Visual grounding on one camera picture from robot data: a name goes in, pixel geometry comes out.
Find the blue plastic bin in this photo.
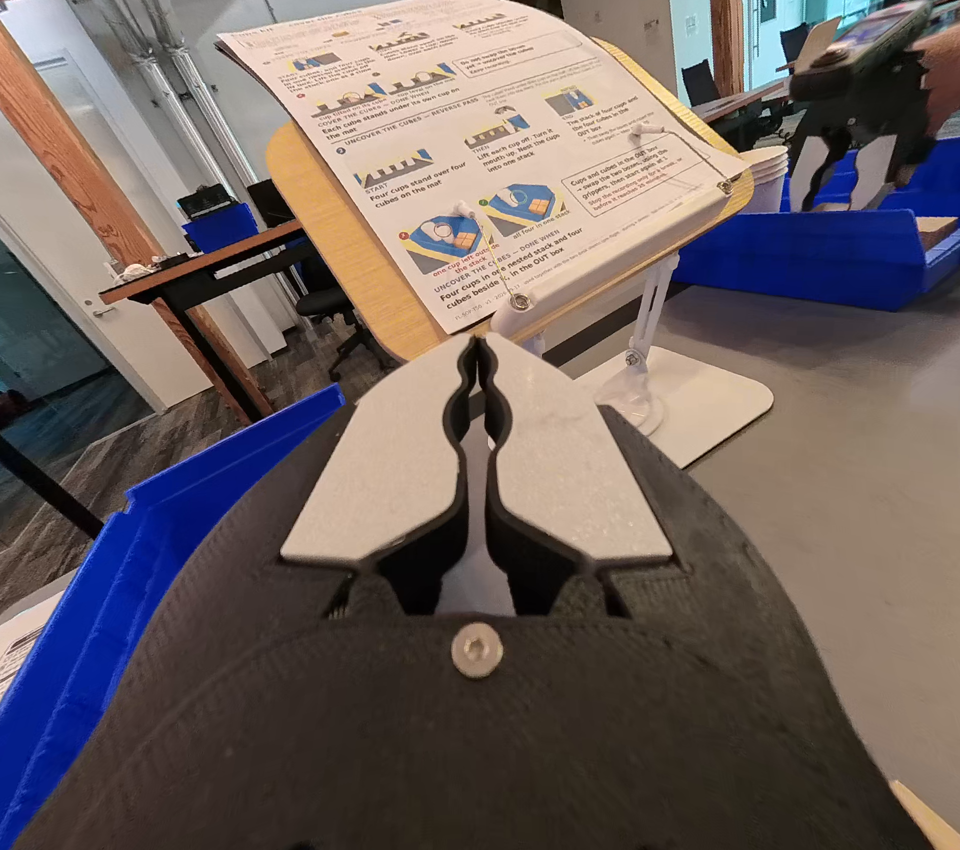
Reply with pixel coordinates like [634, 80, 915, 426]
[672, 136, 960, 313]
[0, 381, 348, 850]

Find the small blue bin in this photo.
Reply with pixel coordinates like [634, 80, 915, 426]
[182, 201, 260, 256]

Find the person's right hand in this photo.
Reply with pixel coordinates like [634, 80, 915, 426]
[921, 29, 960, 142]

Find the instruction sheet on wooden stand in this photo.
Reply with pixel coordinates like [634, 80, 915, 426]
[264, 36, 775, 470]

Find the black frame wooden desk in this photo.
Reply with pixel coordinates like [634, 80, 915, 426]
[99, 220, 316, 425]

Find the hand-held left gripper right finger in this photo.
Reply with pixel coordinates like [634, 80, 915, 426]
[477, 333, 675, 617]

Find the black metal bar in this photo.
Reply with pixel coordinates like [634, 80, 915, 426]
[0, 434, 104, 542]

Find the cardboard piece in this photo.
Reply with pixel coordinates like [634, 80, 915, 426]
[795, 16, 843, 71]

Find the black tape strip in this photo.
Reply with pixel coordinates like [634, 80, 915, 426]
[547, 310, 676, 375]

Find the wooden cube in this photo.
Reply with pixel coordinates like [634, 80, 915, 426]
[916, 216, 960, 266]

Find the black office chair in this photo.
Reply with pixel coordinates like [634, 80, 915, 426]
[681, 59, 720, 109]
[294, 243, 393, 382]

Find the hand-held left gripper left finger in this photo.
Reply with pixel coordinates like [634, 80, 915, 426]
[279, 333, 480, 617]

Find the wooden top office desk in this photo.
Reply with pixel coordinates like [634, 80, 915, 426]
[697, 78, 796, 131]

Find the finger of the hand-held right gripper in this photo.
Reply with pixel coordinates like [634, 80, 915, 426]
[793, 129, 834, 212]
[846, 136, 914, 211]

